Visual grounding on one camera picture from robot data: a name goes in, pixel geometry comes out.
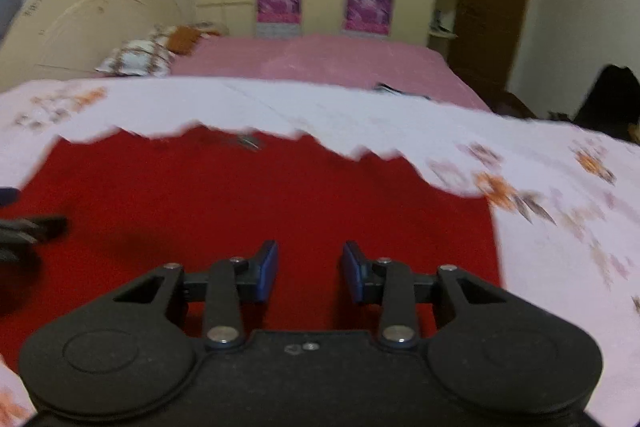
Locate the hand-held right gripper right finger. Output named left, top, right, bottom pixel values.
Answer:
left=340, top=240, right=508, bottom=352

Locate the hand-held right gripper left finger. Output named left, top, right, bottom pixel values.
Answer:
left=112, top=240, right=279, bottom=352

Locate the red sequined sweater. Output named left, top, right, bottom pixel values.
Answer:
left=0, top=124, right=504, bottom=358

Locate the cream round headboard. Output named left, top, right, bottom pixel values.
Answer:
left=0, top=0, right=184, bottom=94

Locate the black and white cloth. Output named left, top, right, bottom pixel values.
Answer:
left=372, top=82, right=432, bottom=101

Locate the floral patterned pillow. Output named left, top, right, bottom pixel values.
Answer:
left=95, top=37, right=177, bottom=76

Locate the white floral bedsheet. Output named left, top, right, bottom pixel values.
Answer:
left=0, top=77, right=640, bottom=427

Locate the pink bed cover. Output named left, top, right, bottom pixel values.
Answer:
left=170, top=33, right=493, bottom=112

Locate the orange striped pillow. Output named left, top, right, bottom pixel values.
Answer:
left=167, top=25, right=222, bottom=56

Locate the black jacket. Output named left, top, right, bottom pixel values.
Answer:
left=574, top=64, right=640, bottom=141

